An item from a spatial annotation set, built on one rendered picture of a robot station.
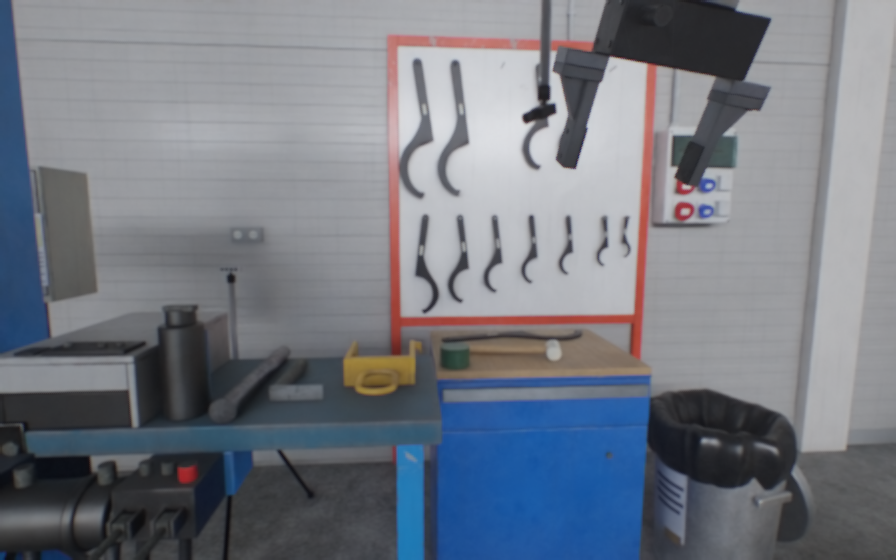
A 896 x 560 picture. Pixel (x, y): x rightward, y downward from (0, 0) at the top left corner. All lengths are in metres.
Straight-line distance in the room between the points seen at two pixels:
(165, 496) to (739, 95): 0.90
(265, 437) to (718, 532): 1.74
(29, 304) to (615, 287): 2.54
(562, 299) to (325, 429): 2.06
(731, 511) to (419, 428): 1.50
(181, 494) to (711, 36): 0.88
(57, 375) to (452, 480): 1.12
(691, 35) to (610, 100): 2.40
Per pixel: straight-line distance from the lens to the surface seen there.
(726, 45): 0.50
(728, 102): 0.53
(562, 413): 1.62
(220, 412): 0.93
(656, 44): 0.47
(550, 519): 1.80
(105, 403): 1.01
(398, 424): 0.87
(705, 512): 2.16
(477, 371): 1.51
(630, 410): 1.71
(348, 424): 0.87
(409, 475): 1.12
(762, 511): 2.20
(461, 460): 1.62
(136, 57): 3.08
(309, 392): 0.98
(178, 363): 0.95
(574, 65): 0.46
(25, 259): 1.44
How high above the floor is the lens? 1.42
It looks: 7 degrees down
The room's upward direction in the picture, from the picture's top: straight up
